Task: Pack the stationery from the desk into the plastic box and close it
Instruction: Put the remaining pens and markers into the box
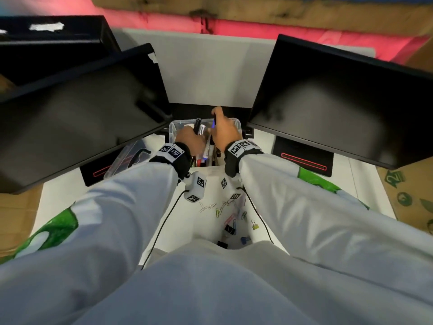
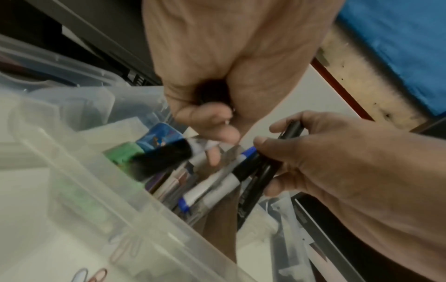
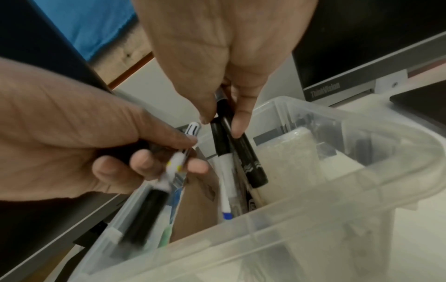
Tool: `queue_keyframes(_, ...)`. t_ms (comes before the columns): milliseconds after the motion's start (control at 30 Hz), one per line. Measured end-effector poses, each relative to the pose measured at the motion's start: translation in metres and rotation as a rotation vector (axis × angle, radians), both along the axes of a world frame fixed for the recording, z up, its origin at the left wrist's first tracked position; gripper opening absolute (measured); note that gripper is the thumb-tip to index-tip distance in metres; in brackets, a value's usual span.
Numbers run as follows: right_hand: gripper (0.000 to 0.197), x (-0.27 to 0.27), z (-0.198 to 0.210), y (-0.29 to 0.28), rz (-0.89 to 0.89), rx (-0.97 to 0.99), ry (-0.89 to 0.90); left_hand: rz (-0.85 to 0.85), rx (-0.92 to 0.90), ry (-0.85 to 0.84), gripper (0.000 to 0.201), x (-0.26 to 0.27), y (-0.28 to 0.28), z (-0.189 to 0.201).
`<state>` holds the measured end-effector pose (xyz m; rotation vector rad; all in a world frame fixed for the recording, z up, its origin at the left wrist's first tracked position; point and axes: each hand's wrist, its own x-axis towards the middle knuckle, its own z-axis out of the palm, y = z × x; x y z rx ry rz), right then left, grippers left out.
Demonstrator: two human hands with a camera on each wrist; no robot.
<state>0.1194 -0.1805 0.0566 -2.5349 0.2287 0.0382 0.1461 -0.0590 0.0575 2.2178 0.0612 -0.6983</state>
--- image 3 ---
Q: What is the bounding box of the flat black device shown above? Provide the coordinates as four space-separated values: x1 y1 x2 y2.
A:
389 81 446 125

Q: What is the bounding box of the white marker with black cap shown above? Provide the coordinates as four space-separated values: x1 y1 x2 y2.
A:
210 121 235 221

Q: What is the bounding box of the person's left hand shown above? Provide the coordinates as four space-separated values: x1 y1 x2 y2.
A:
0 57 210 202

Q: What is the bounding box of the black monitor with grey bezel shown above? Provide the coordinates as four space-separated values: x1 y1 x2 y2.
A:
291 0 446 107

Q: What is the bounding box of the wooden board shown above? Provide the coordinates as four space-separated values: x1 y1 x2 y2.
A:
89 27 155 86

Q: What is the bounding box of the brown cardboard piece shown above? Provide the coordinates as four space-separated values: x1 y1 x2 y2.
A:
170 172 225 243

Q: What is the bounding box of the person's right hand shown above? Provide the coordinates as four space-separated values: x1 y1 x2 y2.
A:
133 0 318 139

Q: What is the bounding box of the clear plastic storage bin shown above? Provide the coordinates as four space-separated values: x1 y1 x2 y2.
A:
71 95 446 282

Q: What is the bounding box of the black marker with silver clip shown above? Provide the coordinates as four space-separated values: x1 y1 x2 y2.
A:
213 87 269 189

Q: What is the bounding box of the blue cloth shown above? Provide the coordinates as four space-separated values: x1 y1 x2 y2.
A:
29 0 139 63

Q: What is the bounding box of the white pen with yellow print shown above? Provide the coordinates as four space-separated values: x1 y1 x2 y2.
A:
157 122 202 191

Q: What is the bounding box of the green pen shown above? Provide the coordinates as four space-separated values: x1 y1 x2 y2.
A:
157 221 175 249

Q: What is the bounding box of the white plastic bracket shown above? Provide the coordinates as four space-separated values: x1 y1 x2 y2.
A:
374 69 409 94

